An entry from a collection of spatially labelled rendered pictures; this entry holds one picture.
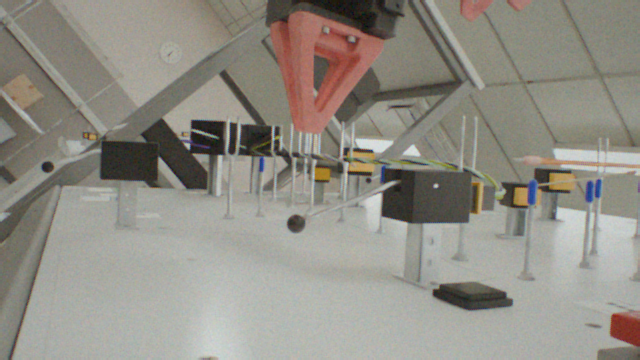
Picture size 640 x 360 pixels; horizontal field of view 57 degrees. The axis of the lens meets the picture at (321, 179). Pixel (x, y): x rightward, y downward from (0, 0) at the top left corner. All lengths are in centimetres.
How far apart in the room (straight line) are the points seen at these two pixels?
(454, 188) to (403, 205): 4
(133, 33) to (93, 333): 762
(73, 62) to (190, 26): 151
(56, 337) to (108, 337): 3
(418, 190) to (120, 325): 23
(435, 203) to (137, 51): 752
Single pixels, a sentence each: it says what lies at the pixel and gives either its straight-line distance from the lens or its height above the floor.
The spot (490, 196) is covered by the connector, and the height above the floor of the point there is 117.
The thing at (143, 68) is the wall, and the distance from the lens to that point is 789.
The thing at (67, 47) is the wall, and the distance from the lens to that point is 785.
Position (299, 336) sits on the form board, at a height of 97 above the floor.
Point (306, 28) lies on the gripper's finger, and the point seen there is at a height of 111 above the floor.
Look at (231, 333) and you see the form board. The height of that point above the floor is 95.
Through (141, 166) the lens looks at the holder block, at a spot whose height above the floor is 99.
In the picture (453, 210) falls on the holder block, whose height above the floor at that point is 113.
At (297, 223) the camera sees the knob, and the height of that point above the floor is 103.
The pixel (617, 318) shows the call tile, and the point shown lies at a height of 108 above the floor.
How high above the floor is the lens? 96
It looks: 15 degrees up
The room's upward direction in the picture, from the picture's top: 48 degrees clockwise
